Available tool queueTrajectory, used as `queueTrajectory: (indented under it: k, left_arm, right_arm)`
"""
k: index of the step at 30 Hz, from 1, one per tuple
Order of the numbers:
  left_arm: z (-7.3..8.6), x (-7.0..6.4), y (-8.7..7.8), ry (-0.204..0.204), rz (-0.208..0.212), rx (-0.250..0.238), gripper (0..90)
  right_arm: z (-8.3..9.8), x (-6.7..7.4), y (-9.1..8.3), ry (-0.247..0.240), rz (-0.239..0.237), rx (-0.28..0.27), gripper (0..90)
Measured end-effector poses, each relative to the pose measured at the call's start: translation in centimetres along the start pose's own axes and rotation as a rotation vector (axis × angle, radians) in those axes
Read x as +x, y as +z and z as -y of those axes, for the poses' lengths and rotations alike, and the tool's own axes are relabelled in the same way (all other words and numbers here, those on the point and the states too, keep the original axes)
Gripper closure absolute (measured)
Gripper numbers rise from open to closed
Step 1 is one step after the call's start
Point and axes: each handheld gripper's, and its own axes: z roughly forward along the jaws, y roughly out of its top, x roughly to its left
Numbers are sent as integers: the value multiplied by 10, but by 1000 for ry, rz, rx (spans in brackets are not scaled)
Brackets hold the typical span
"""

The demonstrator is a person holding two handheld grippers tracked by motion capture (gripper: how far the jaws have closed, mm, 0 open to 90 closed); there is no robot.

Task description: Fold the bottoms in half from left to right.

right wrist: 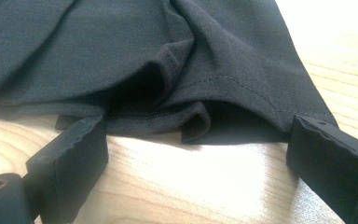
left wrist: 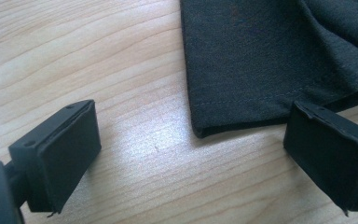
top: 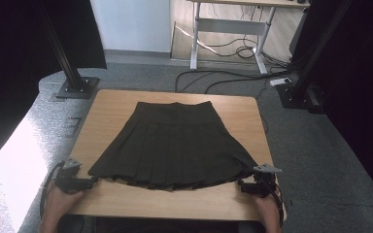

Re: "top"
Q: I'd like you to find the black curtain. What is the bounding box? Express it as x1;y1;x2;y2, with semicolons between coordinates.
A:
0;0;108;175
288;0;373;210

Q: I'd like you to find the white power strip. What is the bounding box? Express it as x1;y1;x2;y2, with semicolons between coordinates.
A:
269;77;292;87

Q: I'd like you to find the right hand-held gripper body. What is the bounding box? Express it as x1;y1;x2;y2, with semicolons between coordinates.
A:
243;163;283;199

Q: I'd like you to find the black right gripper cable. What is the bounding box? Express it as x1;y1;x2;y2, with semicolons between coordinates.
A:
262;174;288;228

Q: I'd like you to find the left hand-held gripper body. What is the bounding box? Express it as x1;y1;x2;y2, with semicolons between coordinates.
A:
54;157;91;195

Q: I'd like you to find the person's left hand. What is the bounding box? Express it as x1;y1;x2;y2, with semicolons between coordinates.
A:
42;180;85;225

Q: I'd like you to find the white desk frame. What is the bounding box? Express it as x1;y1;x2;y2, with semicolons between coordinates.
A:
187;0;311;76

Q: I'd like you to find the black pleated skirt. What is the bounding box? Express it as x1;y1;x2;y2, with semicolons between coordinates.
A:
87;100;258;192

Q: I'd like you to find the long black floor cable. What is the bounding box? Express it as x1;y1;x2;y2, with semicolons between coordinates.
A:
174;69;290;95

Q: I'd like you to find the white floor cable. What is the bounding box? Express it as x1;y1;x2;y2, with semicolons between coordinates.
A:
174;22;229;56

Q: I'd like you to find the coiled black floor cable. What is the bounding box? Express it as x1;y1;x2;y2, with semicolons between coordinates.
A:
199;37;290;67

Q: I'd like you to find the person's right hand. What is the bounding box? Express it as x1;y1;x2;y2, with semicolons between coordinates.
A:
254;192;285;228

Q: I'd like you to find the black metal stand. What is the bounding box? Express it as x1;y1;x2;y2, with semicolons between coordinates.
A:
275;0;354;110
38;0;101;100

